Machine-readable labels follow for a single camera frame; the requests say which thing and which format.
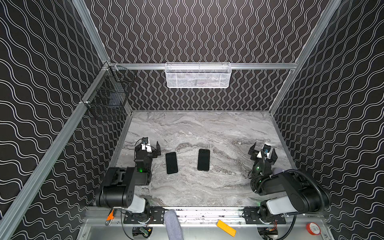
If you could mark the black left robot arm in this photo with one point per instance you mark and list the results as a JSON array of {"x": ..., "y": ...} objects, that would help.
[{"x": 118, "y": 188}]

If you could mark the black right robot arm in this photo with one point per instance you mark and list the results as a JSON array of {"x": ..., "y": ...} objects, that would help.
[{"x": 303, "y": 194}]

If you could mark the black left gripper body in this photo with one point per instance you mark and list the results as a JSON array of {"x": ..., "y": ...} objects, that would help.
[{"x": 147, "y": 152}]

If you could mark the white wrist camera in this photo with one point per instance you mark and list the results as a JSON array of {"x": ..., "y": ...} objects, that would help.
[
  {"x": 145, "y": 145},
  {"x": 266, "y": 151}
]

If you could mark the black wire mesh basket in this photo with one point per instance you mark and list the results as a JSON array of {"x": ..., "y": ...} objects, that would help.
[{"x": 108, "y": 102}]

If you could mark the blue phone black screen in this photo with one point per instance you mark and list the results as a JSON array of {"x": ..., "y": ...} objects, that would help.
[{"x": 172, "y": 163}]

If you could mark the grey cloth front rail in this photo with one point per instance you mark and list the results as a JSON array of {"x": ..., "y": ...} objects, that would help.
[{"x": 173, "y": 226}]

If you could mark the orange handled tool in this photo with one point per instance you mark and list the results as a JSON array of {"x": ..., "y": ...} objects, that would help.
[{"x": 110, "y": 217}]

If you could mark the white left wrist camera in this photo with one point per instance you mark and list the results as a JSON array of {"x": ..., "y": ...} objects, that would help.
[{"x": 145, "y": 145}]

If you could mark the grey cloth right side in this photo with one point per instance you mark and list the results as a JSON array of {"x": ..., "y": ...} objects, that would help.
[{"x": 277, "y": 171}]

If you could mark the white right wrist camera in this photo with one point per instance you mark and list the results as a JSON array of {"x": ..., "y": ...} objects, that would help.
[{"x": 266, "y": 151}]

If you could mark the red tape roll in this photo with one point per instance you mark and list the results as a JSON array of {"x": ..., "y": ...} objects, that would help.
[{"x": 313, "y": 229}]

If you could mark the white wire mesh basket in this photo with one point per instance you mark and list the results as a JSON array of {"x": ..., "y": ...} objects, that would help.
[{"x": 194, "y": 75}]

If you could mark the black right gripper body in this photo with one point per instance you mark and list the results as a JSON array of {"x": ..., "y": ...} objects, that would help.
[{"x": 263, "y": 157}]

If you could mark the yellow plastic piece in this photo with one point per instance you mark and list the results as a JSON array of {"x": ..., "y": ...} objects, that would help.
[{"x": 226, "y": 228}]

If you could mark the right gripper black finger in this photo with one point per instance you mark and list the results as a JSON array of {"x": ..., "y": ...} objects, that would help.
[
  {"x": 273, "y": 156},
  {"x": 253, "y": 152}
]

